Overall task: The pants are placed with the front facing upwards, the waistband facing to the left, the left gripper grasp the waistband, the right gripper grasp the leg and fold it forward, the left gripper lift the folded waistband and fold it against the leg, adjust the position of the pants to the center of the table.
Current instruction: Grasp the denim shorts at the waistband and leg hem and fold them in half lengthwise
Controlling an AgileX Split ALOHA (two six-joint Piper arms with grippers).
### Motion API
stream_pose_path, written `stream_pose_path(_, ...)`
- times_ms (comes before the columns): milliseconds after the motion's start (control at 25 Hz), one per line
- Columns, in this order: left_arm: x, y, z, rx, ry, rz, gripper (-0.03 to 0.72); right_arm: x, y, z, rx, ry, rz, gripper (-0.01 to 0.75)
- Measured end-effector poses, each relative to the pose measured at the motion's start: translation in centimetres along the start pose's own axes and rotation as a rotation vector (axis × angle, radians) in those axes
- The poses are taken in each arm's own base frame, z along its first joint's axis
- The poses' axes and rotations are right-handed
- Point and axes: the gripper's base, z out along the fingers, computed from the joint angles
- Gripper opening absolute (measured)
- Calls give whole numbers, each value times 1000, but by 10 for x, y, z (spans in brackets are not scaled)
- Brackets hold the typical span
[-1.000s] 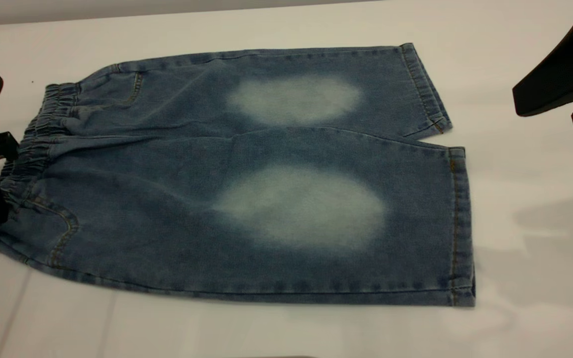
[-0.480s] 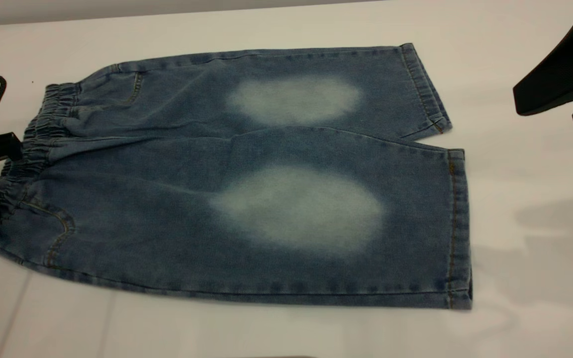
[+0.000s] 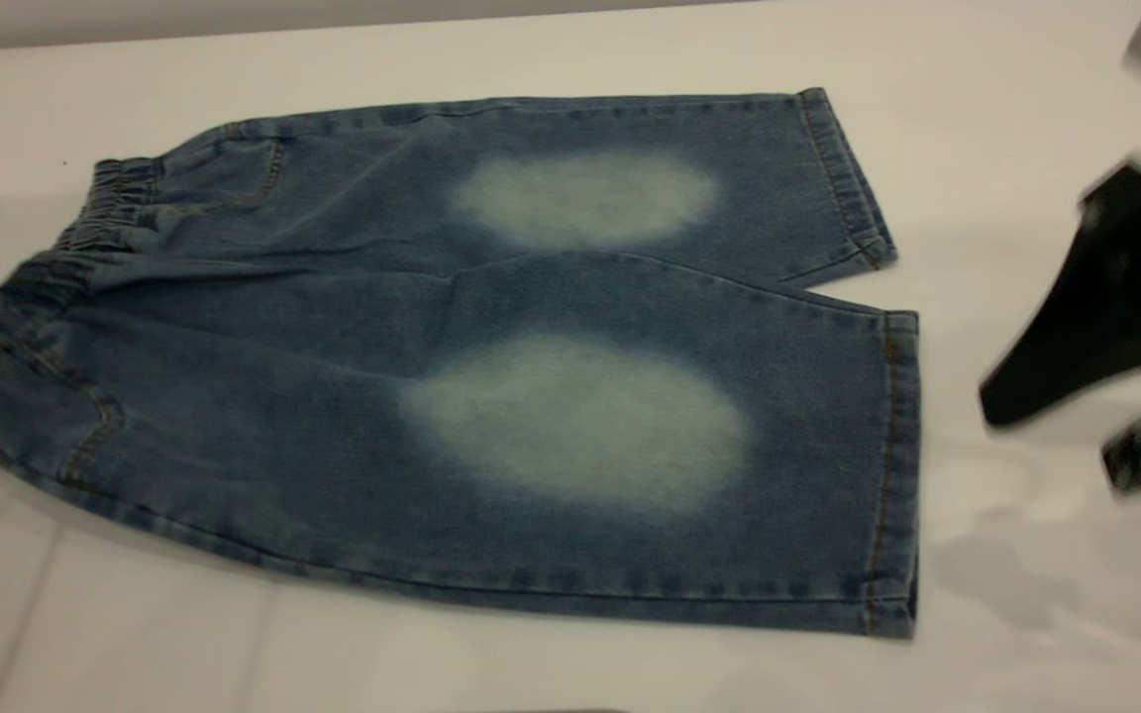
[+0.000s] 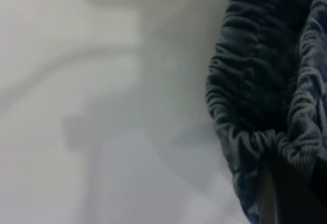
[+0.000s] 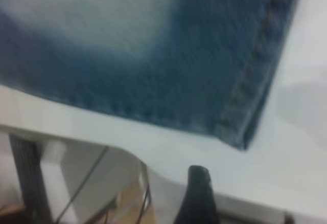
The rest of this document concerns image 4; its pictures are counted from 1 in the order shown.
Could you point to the blue denim kids jeans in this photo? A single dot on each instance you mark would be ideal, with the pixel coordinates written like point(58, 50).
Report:
point(255, 68)

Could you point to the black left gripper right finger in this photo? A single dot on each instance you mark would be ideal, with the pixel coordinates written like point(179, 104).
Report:
point(296, 198)

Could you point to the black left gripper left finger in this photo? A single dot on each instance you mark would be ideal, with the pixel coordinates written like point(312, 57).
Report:
point(268, 203)

